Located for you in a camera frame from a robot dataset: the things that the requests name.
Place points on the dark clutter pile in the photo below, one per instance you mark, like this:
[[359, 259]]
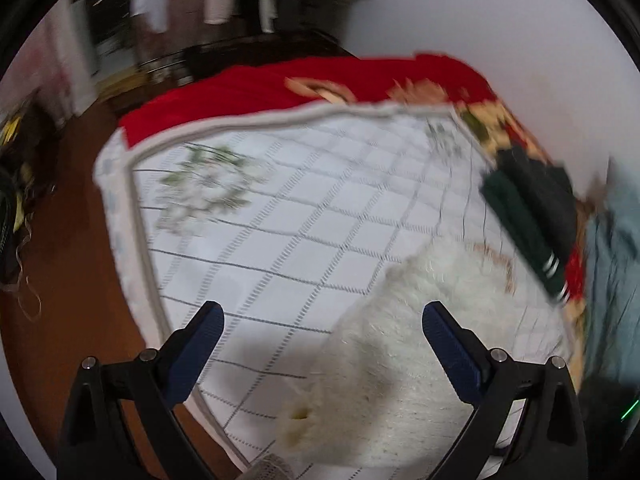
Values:
[[20, 200]]

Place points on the green garment with striped cuffs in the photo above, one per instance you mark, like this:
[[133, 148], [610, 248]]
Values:
[[515, 220]]

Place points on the white fuzzy jacket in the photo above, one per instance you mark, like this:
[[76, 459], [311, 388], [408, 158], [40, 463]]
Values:
[[400, 360]]

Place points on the blue quilt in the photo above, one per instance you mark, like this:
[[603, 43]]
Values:
[[615, 270]]

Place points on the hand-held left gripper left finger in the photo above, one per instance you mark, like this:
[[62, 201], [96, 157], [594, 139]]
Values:
[[195, 350]]

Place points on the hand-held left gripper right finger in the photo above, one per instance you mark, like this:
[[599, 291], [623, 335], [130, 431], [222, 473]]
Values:
[[455, 355]]

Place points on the red floral blanket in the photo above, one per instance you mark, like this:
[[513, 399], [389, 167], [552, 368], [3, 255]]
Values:
[[300, 85]]

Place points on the white checked floral sheet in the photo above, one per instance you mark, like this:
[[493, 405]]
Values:
[[300, 210]]

